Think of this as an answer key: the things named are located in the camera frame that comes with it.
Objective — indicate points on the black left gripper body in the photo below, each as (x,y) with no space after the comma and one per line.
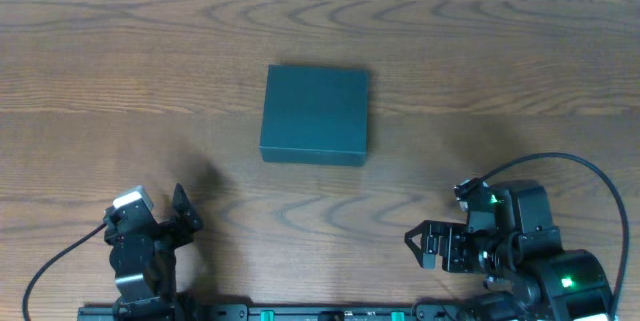
(167,228)

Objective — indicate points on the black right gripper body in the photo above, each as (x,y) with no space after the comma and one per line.
(435,245)

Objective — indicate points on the black box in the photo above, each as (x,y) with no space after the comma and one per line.
(315,115)

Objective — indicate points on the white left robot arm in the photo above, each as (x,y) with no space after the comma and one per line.
(152,288)

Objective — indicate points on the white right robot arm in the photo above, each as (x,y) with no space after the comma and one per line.
(510,238)

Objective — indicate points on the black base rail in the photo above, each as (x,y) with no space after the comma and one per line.
(240,312)

